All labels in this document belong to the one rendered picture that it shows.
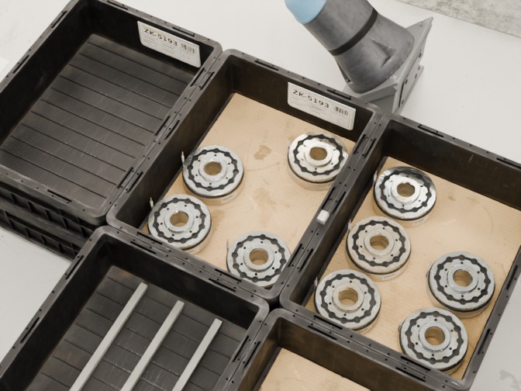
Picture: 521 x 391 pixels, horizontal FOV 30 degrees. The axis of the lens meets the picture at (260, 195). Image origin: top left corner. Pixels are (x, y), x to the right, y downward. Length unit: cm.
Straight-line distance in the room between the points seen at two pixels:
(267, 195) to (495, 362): 47
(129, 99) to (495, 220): 67
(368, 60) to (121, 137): 47
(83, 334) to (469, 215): 65
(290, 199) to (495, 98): 53
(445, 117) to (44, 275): 81
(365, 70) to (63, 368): 75
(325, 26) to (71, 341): 71
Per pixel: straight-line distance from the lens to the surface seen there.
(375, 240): 158
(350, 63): 180
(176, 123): 160
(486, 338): 145
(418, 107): 192
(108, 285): 157
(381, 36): 180
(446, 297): 153
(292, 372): 149
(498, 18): 308
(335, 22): 177
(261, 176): 165
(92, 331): 154
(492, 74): 200
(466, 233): 163
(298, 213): 161
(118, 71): 181
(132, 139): 171
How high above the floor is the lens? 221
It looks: 58 degrees down
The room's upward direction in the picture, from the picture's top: 1 degrees counter-clockwise
